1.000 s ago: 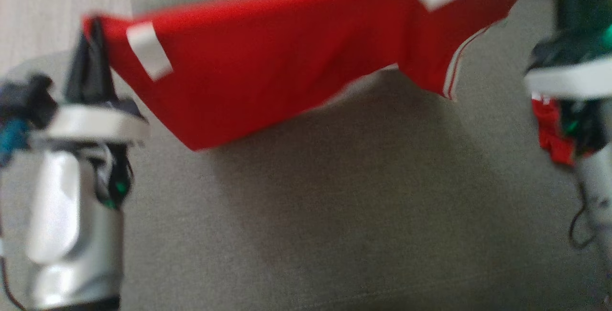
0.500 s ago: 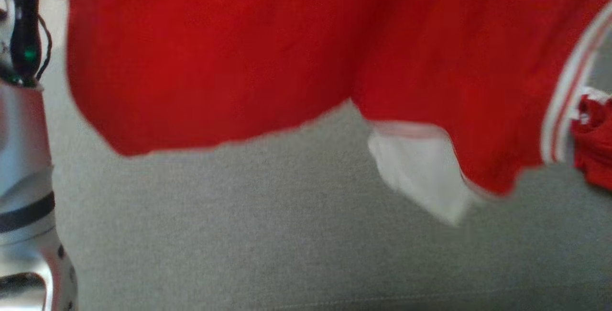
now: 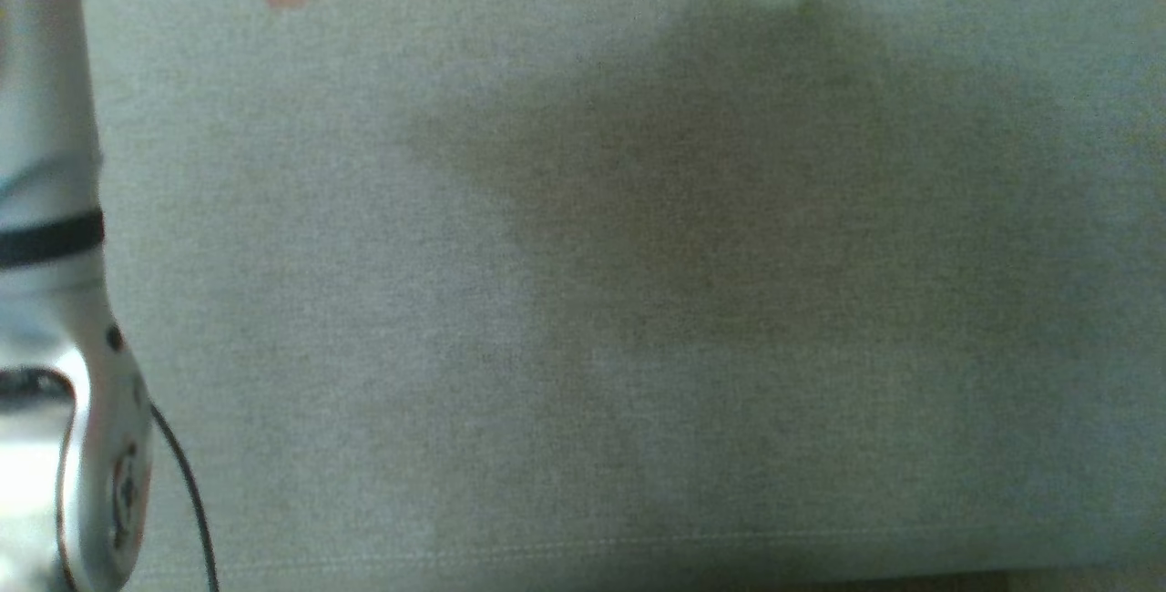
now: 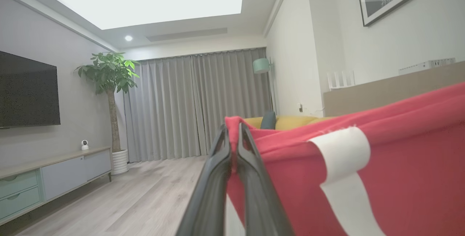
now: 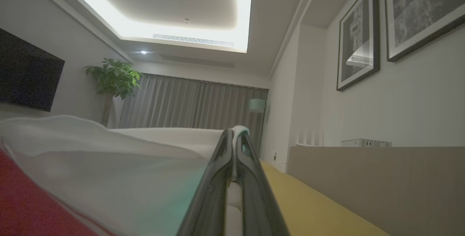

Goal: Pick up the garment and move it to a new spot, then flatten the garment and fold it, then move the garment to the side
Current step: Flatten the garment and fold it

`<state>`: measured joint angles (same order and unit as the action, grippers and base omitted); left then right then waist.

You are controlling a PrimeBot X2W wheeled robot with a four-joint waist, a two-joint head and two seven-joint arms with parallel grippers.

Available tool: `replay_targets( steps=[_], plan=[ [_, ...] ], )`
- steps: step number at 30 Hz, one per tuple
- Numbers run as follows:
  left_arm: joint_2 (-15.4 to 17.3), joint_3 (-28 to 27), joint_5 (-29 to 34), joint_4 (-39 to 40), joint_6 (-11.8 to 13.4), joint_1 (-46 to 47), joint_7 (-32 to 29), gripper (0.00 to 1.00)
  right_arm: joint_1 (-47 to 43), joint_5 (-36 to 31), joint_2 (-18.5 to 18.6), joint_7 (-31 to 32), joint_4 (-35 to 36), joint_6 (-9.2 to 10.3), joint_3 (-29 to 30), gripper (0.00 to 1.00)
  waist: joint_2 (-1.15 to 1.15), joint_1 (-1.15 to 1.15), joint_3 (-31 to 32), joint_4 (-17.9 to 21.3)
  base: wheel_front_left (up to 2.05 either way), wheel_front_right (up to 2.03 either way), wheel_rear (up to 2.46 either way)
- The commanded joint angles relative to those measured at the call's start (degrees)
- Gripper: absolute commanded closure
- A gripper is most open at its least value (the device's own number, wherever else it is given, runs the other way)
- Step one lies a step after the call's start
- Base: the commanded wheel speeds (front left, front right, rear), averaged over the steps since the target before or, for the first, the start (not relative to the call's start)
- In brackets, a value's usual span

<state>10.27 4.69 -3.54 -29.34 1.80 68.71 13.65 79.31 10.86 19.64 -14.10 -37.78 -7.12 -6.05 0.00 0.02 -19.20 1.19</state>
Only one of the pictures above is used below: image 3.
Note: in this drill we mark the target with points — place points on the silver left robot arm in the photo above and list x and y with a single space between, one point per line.
55 164

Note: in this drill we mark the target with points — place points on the grey fabric sofa seat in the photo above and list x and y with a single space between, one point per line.
638 301

